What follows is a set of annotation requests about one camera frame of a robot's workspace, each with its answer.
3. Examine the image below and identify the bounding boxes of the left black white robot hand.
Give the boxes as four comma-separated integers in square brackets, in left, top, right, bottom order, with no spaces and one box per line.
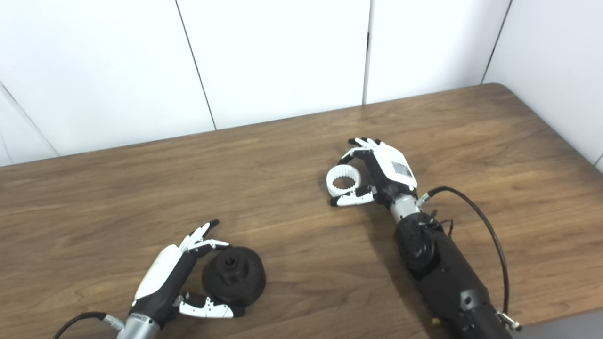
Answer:
[130,219,245,328]

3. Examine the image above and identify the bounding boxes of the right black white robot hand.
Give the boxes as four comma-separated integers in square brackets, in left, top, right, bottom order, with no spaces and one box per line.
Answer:
[330,137,419,209]

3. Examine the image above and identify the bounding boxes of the white toothed ring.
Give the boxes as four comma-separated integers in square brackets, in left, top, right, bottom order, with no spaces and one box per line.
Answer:
[326,163,362,197]

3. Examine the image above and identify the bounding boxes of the round black part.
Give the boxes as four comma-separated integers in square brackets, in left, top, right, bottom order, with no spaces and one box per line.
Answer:
[202,246,267,307]

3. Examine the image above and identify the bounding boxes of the thin left arm wires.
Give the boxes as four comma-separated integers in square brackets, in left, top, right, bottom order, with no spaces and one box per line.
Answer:
[422,210,454,236]

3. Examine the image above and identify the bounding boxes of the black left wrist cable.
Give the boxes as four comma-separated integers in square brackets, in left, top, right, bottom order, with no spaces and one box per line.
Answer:
[52,312,125,339]

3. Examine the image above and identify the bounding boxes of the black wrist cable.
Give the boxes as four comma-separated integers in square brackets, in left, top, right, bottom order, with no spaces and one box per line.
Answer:
[417,186,522,330]
[52,312,125,339]

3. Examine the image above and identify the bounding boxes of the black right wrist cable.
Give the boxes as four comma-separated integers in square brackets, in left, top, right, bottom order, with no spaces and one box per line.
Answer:
[417,186,522,330]

